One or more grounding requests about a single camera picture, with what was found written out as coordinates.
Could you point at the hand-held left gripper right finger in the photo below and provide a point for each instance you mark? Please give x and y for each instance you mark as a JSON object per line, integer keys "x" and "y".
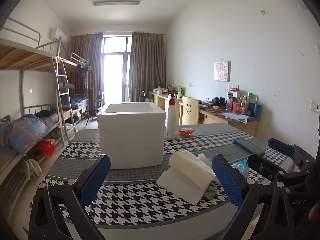
{"x": 227, "y": 181}

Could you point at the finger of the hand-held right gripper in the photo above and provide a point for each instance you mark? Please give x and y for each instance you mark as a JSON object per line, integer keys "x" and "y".
{"x": 280, "y": 146}
{"x": 262, "y": 166}

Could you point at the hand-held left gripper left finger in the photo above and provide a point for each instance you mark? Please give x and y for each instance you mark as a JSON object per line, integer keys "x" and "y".
{"x": 96, "y": 177}

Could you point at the blue face mask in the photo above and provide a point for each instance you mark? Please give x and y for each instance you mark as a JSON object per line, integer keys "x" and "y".
{"x": 240, "y": 167}

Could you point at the grey cloth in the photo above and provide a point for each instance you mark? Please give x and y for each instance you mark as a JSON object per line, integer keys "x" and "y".
{"x": 211, "y": 192}

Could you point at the cream towel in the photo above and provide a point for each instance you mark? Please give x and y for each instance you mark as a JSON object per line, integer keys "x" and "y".
{"x": 187, "y": 166}

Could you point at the white foam box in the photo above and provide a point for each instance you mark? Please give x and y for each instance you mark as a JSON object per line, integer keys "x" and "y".
{"x": 130, "y": 140}

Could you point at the person's right hand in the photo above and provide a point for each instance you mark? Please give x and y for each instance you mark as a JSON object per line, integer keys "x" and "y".
{"x": 315, "y": 211}

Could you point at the dark green flat case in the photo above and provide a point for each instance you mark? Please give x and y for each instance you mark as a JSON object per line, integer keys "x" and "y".
{"x": 248, "y": 145}

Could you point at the houndstooth tablecloth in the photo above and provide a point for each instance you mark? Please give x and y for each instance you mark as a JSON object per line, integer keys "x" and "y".
{"x": 140, "y": 200}

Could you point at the group of toiletry bottles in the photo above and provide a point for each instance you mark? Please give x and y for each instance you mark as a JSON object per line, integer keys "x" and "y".
{"x": 246, "y": 106}

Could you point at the white papers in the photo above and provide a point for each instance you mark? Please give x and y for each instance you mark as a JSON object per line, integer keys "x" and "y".
{"x": 236, "y": 116}

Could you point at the white power socket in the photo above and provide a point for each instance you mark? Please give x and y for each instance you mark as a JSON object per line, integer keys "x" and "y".
{"x": 315, "y": 106}

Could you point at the red plastic bag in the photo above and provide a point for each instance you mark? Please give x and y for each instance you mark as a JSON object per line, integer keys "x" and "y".
{"x": 45, "y": 148}

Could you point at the wooden desk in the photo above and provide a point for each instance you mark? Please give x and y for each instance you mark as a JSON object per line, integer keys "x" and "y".
{"x": 217, "y": 120}
{"x": 160, "y": 100}

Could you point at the red snack packet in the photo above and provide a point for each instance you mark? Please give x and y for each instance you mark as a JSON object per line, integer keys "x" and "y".
{"x": 186, "y": 131}

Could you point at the beige rag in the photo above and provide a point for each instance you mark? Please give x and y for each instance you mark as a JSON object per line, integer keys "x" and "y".
{"x": 31, "y": 168}

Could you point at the black folding chair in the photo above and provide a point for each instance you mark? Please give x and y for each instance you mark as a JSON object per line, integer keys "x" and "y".
{"x": 96, "y": 107}

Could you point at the black headphones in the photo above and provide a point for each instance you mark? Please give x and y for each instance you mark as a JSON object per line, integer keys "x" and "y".
{"x": 218, "y": 102}

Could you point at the wooden smiley chair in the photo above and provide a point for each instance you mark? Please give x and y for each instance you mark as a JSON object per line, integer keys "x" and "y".
{"x": 190, "y": 111}

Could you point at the white lotion pump bottle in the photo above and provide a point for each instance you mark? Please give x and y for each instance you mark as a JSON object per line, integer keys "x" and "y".
{"x": 171, "y": 120}

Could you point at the blue orange quilt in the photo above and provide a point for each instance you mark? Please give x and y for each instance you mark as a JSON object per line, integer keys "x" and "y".
{"x": 27, "y": 130}

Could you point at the green box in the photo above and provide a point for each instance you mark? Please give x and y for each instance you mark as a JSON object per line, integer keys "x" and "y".
{"x": 180, "y": 90}

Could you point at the metal bunk bed ladder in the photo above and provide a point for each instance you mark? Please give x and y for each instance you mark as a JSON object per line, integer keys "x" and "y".
{"x": 62, "y": 80}

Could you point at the dark hanging clothes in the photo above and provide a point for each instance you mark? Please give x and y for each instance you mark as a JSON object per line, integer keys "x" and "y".
{"x": 83, "y": 70}

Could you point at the glass balcony door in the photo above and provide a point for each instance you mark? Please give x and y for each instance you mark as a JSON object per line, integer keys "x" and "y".
{"x": 116, "y": 65}

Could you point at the grey metal bunk bed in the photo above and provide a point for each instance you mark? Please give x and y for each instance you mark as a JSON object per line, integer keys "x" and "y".
{"x": 75, "y": 62}
{"x": 30, "y": 55}

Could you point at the brown curtain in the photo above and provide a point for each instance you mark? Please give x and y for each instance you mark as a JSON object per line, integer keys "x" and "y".
{"x": 86, "y": 55}
{"x": 147, "y": 65}

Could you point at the white air conditioner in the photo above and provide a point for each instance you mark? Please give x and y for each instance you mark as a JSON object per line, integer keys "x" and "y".
{"x": 58, "y": 35}

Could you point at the ceiling tube light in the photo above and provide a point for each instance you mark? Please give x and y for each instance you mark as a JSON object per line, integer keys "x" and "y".
{"x": 116, "y": 3}

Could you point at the cartoon wall picture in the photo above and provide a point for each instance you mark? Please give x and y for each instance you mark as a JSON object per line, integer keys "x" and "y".
{"x": 222, "y": 71}

